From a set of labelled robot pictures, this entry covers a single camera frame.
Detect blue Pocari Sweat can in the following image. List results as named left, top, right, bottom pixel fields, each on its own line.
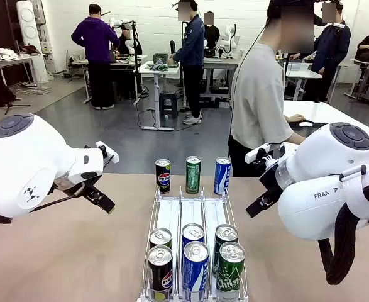
left=181, top=223, right=206, bottom=249
left=214, top=157, right=232, bottom=196
left=182, top=240, right=210, bottom=301

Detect person in blue jacket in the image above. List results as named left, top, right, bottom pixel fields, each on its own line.
left=170, top=0, right=206, bottom=126

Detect person in black t-shirt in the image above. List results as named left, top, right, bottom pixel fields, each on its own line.
left=202, top=11, right=221, bottom=58

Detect person in beige t-shirt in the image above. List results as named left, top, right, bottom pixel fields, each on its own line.
left=228, top=0, right=317, bottom=177

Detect white cable strap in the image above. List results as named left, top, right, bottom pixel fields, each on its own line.
left=339, top=164, right=369, bottom=221

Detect person in navy coat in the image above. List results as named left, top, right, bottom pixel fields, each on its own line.
left=303, top=0, right=352, bottom=102

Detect black microphone stand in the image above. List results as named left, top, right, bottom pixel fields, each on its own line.
left=129, top=20, right=142, bottom=106

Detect white cloth pile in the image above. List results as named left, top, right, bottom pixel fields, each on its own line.
left=0, top=47, right=21, bottom=61

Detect seated person with headset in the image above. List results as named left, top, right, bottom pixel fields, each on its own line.
left=117, top=24, right=143, bottom=57

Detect large white table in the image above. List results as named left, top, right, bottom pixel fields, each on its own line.
left=283, top=99, right=369, bottom=139

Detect person in purple hoodie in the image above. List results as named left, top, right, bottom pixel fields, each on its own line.
left=70, top=3, right=121, bottom=111

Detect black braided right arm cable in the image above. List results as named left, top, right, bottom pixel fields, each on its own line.
left=317, top=177, right=369, bottom=286

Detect black Pepsi can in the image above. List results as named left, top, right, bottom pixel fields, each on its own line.
left=146, top=245, right=173, bottom=299
left=155, top=159, right=172, bottom=194
left=148, top=227, right=173, bottom=252

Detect white wire can dispenser rack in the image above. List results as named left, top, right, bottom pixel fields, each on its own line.
left=139, top=185, right=250, bottom=302

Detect white narrow table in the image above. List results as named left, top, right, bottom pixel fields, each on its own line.
left=284, top=67, right=324, bottom=101

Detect black mouse pad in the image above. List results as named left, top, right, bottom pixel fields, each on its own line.
left=288, top=120, right=328, bottom=130

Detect grey table with clutter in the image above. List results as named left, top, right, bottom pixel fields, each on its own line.
left=0, top=53, right=40, bottom=91

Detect grey-blue cloth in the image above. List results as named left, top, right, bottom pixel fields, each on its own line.
left=146, top=60, right=170, bottom=72

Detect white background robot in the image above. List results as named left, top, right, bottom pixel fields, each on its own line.
left=218, top=23, right=239, bottom=54

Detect white standing air conditioner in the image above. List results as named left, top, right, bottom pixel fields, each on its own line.
left=16, top=0, right=50, bottom=83

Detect white background table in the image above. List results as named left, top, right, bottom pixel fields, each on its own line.
left=202, top=56, right=242, bottom=99

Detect black stool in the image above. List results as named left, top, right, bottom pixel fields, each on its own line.
left=158, top=91, right=179, bottom=120

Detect dark red cloth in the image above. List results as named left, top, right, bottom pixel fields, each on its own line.
left=20, top=45, right=42, bottom=56

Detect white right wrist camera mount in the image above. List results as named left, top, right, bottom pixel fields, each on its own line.
left=244, top=142, right=286, bottom=165

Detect grey table frames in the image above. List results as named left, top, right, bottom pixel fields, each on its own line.
left=344, top=58, right=369, bottom=109

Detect t-shirt person's right forearm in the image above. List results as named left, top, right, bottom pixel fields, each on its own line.
left=288, top=131, right=307, bottom=146

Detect white height-adjustable desk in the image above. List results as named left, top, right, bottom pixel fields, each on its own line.
left=138, top=60, right=185, bottom=131

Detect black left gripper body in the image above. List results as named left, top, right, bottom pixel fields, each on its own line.
left=52, top=173, right=103, bottom=199

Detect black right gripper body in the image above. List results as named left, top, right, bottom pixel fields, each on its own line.
left=258, top=163, right=287, bottom=198

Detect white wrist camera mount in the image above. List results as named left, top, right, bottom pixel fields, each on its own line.
left=244, top=142, right=286, bottom=165
left=95, top=140, right=119, bottom=164

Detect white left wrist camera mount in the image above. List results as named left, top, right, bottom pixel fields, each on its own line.
left=95, top=140, right=119, bottom=164

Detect green Chilsung cider can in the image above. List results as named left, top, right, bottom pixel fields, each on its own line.
left=185, top=155, right=202, bottom=195
left=214, top=223, right=239, bottom=277
left=216, top=241, right=246, bottom=299

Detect brown work table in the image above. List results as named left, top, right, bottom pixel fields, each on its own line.
left=67, top=55, right=149, bottom=106

